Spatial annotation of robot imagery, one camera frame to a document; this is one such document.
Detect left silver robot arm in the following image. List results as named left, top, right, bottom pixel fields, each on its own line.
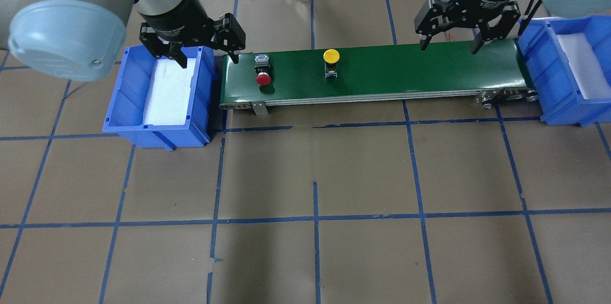
left=1, top=0, right=246, bottom=82

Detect blue bin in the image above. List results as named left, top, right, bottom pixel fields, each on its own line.
left=102, top=45, right=218, bottom=150
left=518, top=15, right=611, bottom=126

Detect white foam pad bin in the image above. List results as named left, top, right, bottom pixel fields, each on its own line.
left=142, top=58, right=196, bottom=126
left=557, top=32, right=611, bottom=99

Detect blue bin right side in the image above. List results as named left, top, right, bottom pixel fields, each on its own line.
left=518, top=15, right=611, bottom=126

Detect white foam pad left bin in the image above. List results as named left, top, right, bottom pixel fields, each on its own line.
left=142, top=58, right=196, bottom=126

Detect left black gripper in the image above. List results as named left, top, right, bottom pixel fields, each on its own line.
left=139, top=0, right=246, bottom=69

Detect blue bin left side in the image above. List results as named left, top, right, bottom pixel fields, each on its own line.
left=102, top=45, right=218, bottom=150

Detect yellow push button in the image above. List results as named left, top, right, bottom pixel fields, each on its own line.
left=323, top=48, right=340, bottom=78

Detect white foam pad right bin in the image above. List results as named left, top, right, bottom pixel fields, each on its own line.
left=557, top=32, right=611, bottom=99

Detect green conveyor belt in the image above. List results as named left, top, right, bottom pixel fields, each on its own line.
left=220, top=39, right=538, bottom=114

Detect red push button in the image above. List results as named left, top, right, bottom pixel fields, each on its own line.
left=254, top=53, right=272, bottom=86

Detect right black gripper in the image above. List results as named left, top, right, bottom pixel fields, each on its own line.
left=414, top=0, right=521, bottom=54

